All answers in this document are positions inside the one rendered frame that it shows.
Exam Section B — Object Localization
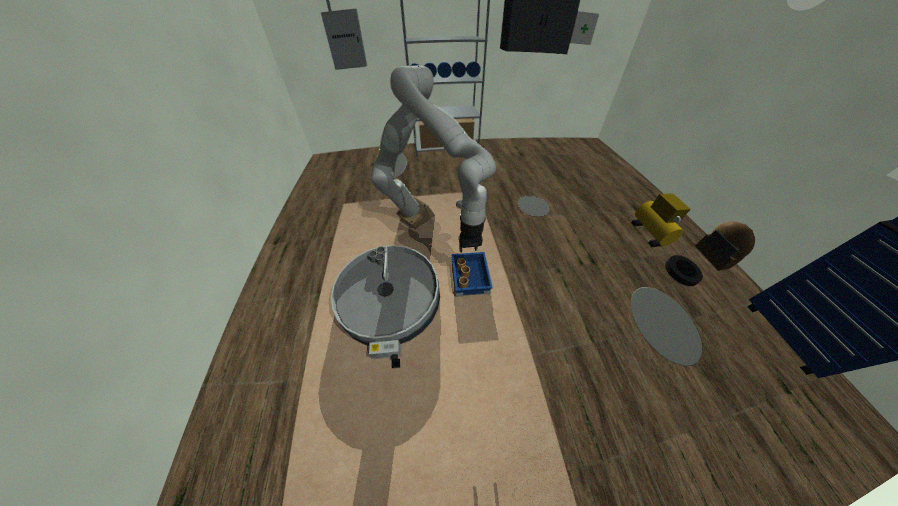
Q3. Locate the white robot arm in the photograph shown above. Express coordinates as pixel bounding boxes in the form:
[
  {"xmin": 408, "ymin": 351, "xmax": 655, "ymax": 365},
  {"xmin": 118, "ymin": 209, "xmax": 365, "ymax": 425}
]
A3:
[{"xmin": 371, "ymin": 66, "xmax": 496, "ymax": 217}]

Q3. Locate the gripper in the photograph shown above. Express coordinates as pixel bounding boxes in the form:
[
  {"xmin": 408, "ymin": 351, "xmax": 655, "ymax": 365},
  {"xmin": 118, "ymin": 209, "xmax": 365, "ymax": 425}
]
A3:
[{"xmin": 456, "ymin": 199, "xmax": 486, "ymax": 252}]

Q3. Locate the blue plastic crate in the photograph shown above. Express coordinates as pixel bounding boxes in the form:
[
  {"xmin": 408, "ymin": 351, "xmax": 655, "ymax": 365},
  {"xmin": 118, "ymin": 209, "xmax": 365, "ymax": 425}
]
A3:
[{"xmin": 452, "ymin": 252, "xmax": 492, "ymax": 297}]

